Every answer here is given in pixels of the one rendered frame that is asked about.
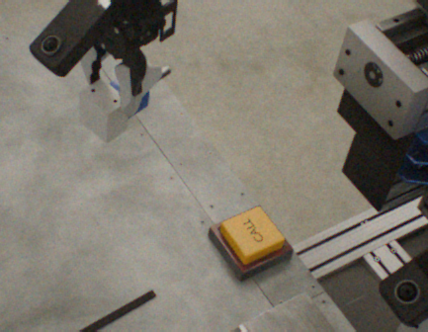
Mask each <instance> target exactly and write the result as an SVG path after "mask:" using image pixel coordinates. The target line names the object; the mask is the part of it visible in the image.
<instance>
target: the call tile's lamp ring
mask: <svg viewBox="0 0 428 332"><path fill-rule="evenodd" d="M210 228H211V229H212V231H213V232H214V234H215V235H216V238H218V240H219V241H220V243H221V244H222V245H223V247H224V248H225V250H226V251H227V252H228V254H229V255H230V257H231V258H232V260H233V261H234V262H235V264H236V265H237V267H238V268H239V269H240V271H241V272H242V274H243V273H244V272H247V271H249V270H250V269H253V268H254V267H258V266H259V265H262V264H263V263H265V262H268V261H269V260H273V259H274V258H277V257H278V256H280V255H282V254H284V253H287V252H289V251H292V250H293V249H294V248H293V247H292V246H291V244H290V243H289V242H288V241H287V239H286V238H285V237H284V238H285V243H284V244H285V246H286V247H285V248H282V249H281V250H277V251H276V252H275V253H272V254H270V255H267V256H266V257H263V258H261V259H260V260H257V261H256V262H252V263H251V264H248V265H247V266H245V267H244V266H243V264H242V263H241V262H240V260H239V259H238V258H237V256H236V255H235V253H234V252H233V251H232V249H231V248H230V246H229V245H228V243H227V242H226V241H225V239H224V238H223V236H222V235H221V233H220V232H219V231H218V228H221V222H219V223H218V224H215V225H213V226H210Z"/></svg>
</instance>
